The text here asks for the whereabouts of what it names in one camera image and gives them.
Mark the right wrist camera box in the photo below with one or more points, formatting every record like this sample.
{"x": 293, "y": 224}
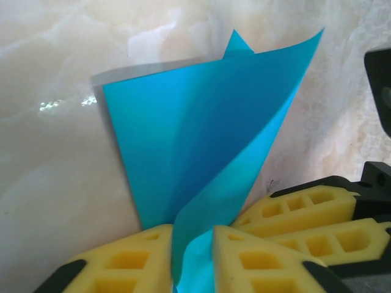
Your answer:
{"x": 380, "y": 91}

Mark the blue cloth square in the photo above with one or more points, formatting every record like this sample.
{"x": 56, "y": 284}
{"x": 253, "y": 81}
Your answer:
{"x": 198, "y": 122}

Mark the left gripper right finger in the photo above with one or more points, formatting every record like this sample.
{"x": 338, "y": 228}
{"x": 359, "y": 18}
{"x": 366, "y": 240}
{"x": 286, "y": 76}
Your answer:
{"x": 259, "y": 268}

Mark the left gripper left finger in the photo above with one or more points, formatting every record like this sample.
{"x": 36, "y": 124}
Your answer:
{"x": 122, "y": 268}

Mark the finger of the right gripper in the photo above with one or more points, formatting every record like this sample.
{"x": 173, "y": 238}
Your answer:
{"x": 342, "y": 241}
{"x": 305, "y": 210}

